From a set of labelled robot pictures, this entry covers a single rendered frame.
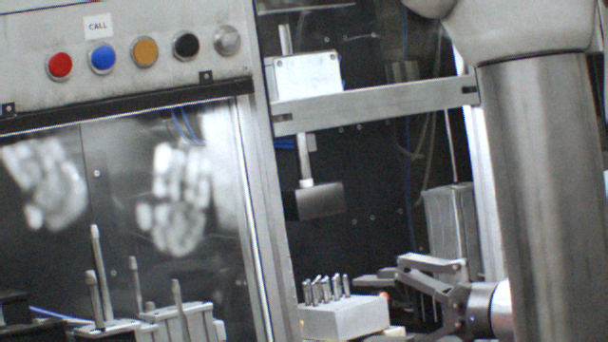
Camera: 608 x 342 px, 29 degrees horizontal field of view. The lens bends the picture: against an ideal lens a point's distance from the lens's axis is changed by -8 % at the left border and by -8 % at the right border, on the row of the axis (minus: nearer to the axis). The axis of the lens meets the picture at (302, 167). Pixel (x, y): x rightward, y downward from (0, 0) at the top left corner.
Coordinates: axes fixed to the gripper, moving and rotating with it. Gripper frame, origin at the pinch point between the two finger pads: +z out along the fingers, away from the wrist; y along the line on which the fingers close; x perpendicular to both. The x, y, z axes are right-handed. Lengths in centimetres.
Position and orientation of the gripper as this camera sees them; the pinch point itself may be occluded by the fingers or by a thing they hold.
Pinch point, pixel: (378, 311)
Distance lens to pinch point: 167.3
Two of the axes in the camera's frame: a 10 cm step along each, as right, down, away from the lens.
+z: -7.6, 0.5, 6.5
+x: -6.4, 1.6, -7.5
